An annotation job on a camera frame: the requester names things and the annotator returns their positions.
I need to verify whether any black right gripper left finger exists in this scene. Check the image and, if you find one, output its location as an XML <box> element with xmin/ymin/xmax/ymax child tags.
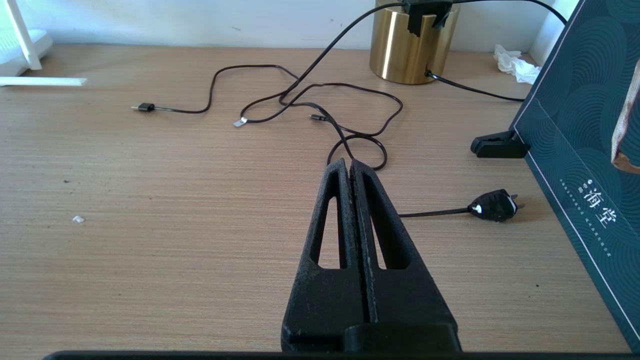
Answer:
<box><xmin>280</xmin><ymin>158</ymin><xmax>372</xmax><ymax>352</ymax></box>

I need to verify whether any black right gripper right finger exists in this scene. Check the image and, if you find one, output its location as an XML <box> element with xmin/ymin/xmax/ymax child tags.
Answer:
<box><xmin>349</xmin><ymin>158</ymin><xmax>458</xmax><ymax>326</ymax></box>

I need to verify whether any white router with four antennas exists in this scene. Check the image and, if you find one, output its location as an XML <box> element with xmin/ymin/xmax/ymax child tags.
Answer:
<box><xmin>0</xmin><ymin>0</ymin><xmax>88</xmax><ymax>87</ymax></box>

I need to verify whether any black clip stand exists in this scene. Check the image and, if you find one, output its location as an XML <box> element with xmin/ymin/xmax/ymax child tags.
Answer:
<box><xmin>470</xmin><ymin>130</ymin><xmax>532</xmax><ymax>159</ymax></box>

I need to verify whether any dark teal patterned board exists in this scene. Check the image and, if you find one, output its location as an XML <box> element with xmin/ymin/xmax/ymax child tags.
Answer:
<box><xmin>510</xmin><ymin>0</ymin><xmax>640</xmax><ymax>353</ymax></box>

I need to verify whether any brass desk lamp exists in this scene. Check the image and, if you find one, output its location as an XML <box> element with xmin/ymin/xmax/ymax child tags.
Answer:
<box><xmin>369</xmin><ymin>0</ymin><xmax>461</xmax><ymax>85</ymax></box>

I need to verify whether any crumpled white tissue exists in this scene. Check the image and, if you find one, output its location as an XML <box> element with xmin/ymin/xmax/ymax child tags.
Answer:
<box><xmin>492</xmin><ymin>44</ymin><xmax>542</xmax><ymax>85</ymax></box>

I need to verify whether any black lamp power cable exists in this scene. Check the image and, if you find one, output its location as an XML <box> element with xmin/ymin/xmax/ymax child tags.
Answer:
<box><xmin>277</xmin><ymin>0</ymin><xmax>568</xmax><ymax>223</ymax></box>

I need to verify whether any thin black USB cable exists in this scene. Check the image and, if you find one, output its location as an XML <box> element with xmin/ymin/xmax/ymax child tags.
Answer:
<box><xmin>131</xmin><ymin>64</ymin><xmax>404</xmax><ymax>172</ymax></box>

